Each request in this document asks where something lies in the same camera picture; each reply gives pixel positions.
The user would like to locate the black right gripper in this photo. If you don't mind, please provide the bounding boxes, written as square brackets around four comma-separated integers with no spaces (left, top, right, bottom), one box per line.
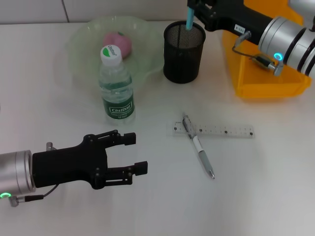
[187,0,274,46]

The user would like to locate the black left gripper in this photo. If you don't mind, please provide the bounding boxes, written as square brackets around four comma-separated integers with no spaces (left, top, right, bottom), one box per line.
[31,129,149,190]

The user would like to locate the teal and blue scissors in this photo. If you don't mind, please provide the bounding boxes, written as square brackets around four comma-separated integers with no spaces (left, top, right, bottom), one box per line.
[186,6,197,31]

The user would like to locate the clear water bottle green label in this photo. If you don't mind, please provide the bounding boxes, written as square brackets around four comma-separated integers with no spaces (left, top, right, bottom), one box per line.
[99,44,136,126]

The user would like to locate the transparent plastic ruler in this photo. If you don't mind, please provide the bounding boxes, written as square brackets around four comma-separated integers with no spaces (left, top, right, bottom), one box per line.
[172,120,255,139]

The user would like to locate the pink toy peach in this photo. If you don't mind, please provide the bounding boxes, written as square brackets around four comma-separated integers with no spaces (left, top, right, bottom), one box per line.
[102,31,133,60]

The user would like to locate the black mesh pen holder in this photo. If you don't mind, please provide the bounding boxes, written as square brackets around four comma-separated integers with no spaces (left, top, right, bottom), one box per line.
[163,21,206,85]

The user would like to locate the grey and white pen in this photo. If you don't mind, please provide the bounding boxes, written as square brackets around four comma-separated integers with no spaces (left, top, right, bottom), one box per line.
[182,112,216,180]

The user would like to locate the pale green glass fruit plate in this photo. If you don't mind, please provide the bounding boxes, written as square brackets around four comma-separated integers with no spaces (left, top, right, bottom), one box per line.
[65,15,165,83]

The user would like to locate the yellow plastic bin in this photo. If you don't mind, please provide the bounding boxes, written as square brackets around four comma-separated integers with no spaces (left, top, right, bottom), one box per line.
[221,0,312,100]

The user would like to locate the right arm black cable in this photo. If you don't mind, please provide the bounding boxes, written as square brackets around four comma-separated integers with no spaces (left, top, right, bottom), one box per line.
[232,31,284,77]

